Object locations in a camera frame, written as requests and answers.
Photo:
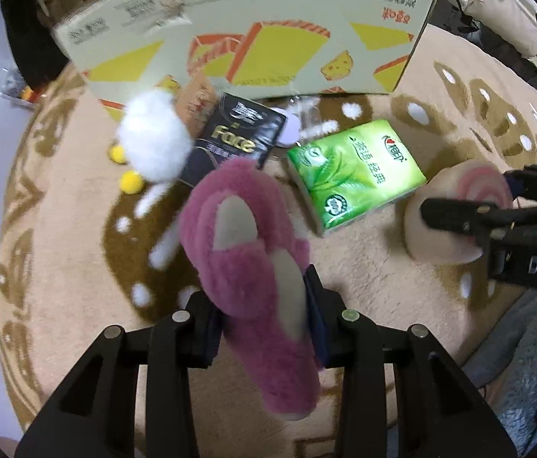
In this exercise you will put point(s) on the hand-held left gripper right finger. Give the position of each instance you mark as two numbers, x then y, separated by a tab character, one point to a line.
319	331

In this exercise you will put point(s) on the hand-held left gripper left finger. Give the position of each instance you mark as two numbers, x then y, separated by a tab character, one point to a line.
210	338

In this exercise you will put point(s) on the pink swirl plush roll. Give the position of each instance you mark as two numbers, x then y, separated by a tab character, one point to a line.
445	243

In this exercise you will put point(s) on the pink plush slipper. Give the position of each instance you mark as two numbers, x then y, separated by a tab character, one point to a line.
244	267

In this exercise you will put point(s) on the person's grey clothing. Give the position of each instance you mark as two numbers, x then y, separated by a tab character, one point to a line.
521	367

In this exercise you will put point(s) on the green tissue packet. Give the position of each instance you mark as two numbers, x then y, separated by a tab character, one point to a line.
354	171

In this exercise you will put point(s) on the beige patterned rug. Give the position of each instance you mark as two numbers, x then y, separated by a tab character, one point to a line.
73	229

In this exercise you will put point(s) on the white padded bedding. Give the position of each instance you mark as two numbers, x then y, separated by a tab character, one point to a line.
497	0

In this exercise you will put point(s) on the black tissue packet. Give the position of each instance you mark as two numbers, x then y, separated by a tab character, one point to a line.
235	138

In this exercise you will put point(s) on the white plush toy yellow feet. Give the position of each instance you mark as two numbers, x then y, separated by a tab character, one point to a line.
151	138

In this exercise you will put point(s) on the small brown packet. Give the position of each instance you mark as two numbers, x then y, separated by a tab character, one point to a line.
197	102

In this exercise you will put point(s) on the printed cardboard box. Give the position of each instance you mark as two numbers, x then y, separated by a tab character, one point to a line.
268	33

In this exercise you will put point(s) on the plastic bag with small items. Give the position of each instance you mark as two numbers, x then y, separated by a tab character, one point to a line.
16	88

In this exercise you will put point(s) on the dark cloth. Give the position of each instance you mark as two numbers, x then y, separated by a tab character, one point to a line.
30	43

